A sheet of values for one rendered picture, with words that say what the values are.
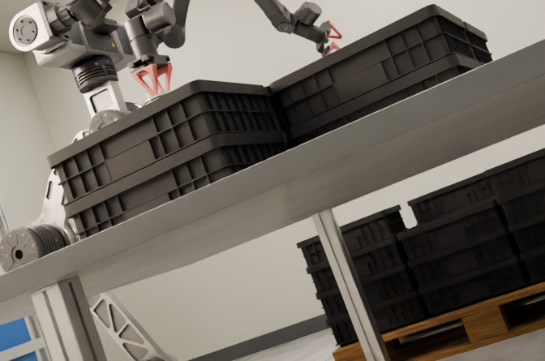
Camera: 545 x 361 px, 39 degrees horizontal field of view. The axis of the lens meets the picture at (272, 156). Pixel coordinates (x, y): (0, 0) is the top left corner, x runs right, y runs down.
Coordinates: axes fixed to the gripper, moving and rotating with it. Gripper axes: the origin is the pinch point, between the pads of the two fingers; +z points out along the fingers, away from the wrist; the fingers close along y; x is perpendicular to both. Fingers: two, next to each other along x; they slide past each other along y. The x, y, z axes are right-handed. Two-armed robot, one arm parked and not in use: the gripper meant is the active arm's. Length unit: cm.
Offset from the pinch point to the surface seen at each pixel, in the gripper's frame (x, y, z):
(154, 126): -20.4, -38.7, 14.9
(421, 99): -77, -65, 32
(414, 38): -66, -7, 15
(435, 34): -70, -8, 16
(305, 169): -59, -67, 34
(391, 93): -58, -9, 23
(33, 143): 294, 280, -78
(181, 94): -28.4, -38.8, 11.5
